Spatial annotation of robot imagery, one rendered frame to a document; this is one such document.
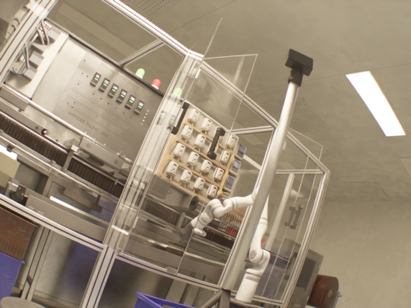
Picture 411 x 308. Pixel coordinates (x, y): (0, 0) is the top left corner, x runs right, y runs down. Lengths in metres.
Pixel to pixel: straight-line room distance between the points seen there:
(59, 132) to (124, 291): 1.07
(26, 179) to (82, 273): 0.67
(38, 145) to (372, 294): 5.51
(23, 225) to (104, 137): 0.95
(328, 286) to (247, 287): 2.05
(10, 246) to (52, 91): 1.06
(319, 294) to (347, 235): 2.98
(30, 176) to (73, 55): 0.85
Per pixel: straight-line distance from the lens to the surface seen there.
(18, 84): 2.22
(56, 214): 1.74
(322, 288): 3.79
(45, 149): 1.87
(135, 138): 2.44
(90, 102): 2.33
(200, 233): 2.02
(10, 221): 1.71
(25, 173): 2.20
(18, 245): 1.74
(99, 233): 1.82
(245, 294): 1.92
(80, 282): 2.13
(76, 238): 1.71
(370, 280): 6.19
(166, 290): 2.42
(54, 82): 2.29
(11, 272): 1.77
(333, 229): 6.82
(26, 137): 1.86
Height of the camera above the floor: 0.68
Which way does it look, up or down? 17 degrees up
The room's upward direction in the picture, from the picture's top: 21 degrees clockwise
